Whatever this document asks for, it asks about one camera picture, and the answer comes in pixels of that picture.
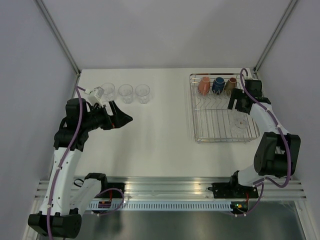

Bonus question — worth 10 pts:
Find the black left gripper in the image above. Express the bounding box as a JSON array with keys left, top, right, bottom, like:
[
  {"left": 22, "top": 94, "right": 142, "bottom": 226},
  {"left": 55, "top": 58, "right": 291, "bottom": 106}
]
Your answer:
[{"left": 82, "top": 100, "right": 133, "bottom": 132}]

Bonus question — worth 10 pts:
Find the clear glass cup four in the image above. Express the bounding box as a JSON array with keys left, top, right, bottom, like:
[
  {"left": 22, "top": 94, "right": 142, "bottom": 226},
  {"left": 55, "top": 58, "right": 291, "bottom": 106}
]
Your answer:
[{"left": 230, "top": 111, "right": 249, "bottom": 138}]

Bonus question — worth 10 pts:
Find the clear glass cup one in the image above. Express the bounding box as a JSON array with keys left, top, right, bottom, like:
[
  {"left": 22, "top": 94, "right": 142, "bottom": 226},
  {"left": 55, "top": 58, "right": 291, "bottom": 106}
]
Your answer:
[{"left": 101, "top": 82, "right": 116, "bottom": 102}]

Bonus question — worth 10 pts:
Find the clear glass cup two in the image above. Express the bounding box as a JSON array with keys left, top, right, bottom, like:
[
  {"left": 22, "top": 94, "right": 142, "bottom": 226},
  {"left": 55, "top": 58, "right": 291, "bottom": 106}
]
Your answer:
[{"left": 118, "top": 84, "right": 133, "bottom": 104}]

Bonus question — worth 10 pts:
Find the clear glass cup three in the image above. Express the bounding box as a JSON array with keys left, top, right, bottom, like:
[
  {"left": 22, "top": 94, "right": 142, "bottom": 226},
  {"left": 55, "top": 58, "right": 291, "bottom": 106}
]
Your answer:
[{"left": 135, "top": 84, "right": 151, "bottom": 104}]

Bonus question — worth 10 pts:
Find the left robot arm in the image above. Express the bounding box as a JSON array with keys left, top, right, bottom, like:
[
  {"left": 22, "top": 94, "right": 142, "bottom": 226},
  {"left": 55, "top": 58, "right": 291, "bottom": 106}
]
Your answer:
[{"left": 28, "top": 98, "right": 133, "bottom": 239}]

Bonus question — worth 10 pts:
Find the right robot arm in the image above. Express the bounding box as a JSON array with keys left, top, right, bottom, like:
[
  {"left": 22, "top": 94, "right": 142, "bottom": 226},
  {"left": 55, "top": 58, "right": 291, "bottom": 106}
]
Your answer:
[{"left": 228, "top": 79, "right": 301, "bottom": 198}]

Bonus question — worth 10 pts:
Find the brown ceramic mug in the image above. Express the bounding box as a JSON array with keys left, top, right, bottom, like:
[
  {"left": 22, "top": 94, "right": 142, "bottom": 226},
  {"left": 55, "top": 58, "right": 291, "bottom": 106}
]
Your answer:
[{"left": 224, "top": 77, "right": 237, "bottom": 96}]

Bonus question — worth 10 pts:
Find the blue ceramic mug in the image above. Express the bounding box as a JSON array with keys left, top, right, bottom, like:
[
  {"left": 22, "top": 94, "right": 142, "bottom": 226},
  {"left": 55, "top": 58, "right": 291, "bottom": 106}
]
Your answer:
[{"left": 211, "top": 77, "right": 225, "bottom": 95}]

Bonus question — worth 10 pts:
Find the pink ceramic mug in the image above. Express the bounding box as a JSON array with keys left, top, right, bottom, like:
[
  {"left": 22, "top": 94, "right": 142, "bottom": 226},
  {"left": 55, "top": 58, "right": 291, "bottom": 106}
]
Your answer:
[{"left": 197, "top": 76, "right": 211, "bottom": 96}]

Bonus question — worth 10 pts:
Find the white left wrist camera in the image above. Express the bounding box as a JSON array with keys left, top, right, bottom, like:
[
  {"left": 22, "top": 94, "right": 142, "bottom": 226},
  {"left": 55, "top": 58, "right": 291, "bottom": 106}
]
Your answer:
[{"left": 84, "top": 86, "right": 105, "bottom": 107}]

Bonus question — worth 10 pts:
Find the metal wire dish rack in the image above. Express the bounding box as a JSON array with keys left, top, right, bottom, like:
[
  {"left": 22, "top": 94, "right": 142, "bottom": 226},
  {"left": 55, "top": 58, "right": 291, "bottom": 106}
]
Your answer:
[{"left": 189, "top": 73, "right": 260, "bottom": 143}]

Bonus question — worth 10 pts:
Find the aluminium front rail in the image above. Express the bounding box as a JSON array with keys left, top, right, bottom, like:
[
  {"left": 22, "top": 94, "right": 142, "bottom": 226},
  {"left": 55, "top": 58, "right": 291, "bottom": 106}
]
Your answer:
[{"left": 34, "top": 176, "right": 307, "bottom": 202}]

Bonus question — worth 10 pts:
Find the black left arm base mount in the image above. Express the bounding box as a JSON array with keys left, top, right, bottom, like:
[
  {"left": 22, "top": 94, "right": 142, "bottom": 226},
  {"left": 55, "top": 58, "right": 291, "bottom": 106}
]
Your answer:
[{"left": 98, "top": 182, "right": 126, "bottom": 200}]

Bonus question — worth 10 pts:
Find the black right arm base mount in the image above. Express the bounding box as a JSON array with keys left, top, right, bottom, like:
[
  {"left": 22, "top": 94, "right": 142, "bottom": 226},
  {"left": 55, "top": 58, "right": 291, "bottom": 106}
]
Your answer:
[{"left": 207, "top": 182, "right": 259, "bottom": 199}]

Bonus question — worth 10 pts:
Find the white slotted cable duct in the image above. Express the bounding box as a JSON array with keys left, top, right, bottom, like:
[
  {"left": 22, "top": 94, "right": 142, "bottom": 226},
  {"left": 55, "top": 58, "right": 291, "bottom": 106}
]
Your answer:
[{"left": 87, "top": 201, "right": 233, "bottom": 211}]

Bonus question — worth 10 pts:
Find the right aluminium frame post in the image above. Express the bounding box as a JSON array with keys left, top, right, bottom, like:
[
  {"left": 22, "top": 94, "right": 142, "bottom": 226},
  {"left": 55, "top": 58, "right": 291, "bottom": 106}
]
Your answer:
[{"left": 252, "top": 0, "right": 300, "bottom": 76}]

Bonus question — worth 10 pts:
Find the aluminium frame post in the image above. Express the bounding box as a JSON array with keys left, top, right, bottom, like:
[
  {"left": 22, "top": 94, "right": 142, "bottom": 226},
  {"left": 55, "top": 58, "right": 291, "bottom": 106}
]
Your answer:
[
  {"left": 34, "top": 0, "right": 81, "bottom": 76},
  {"left": 252, "top": 0, "right": 300, "bottom": 76}
]

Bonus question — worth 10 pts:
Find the left aluminium frame post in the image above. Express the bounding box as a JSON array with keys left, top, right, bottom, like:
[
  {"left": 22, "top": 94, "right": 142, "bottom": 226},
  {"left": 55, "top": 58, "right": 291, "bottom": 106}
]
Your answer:
[{"left": 34, "top": 0, "right": 81, "bottom": 76}]

